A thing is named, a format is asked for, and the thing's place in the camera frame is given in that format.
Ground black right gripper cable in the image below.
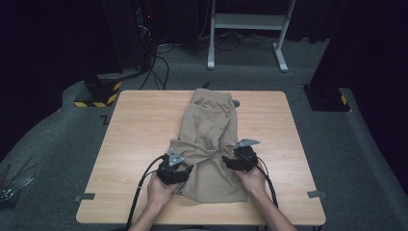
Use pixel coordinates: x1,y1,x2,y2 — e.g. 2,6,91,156
254,155,279,208

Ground black curtain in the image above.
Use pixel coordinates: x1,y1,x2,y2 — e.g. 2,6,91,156
309,0,408,191
0,0,123,162

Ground folded metal tripod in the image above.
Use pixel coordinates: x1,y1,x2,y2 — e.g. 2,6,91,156
0,155,37,210

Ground khaki shorts with black drawstring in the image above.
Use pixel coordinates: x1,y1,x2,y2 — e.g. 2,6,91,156
169,82,248,204

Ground dark equipment rack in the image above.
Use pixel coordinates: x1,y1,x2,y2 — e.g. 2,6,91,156
133,0,158,70

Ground cable bundle under stand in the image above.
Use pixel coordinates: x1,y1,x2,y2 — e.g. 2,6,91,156
198,30,277,52

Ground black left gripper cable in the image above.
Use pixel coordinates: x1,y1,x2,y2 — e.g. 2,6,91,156
125,154,166,231

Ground black stand base yellow mark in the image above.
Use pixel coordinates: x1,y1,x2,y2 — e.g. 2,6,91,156
302,84,351,113

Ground person's left hand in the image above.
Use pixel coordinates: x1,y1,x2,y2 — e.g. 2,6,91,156
146,171,181,207

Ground grey tape strip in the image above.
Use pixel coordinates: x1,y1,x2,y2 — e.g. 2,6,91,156
74,192,96,202
306,190,327,199

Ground white metal stand frame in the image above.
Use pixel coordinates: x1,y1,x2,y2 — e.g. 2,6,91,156
207,0,296,73

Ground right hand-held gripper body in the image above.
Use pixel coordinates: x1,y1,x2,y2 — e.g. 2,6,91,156
232,138,262,173

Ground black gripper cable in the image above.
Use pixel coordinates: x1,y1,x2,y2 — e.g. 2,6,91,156
254,155,279,208
125,154,166,231

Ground black floor cables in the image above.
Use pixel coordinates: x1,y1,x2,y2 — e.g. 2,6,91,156
138,32,171,90

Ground person's right hand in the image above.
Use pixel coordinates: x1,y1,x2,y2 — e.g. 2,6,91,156
235,162,268,197

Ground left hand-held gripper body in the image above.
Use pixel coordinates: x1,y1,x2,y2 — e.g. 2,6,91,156
156,147,191,186

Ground black yellow striped stand base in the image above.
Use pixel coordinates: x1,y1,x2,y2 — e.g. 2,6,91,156
74,74,123,109

